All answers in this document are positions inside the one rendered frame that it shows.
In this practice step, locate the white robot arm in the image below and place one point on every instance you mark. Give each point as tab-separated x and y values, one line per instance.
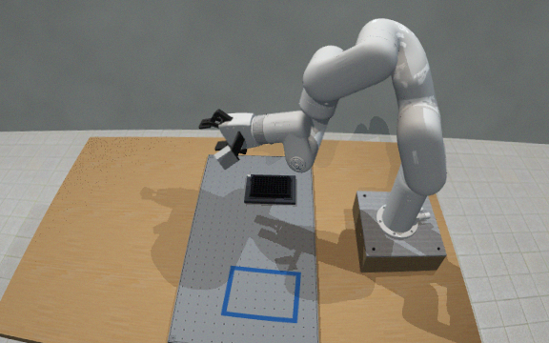
419	134

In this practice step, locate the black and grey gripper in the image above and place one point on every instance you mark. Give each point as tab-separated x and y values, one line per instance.
230	124

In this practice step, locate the blue taped rectangle outline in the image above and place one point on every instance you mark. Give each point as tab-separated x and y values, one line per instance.
261	317

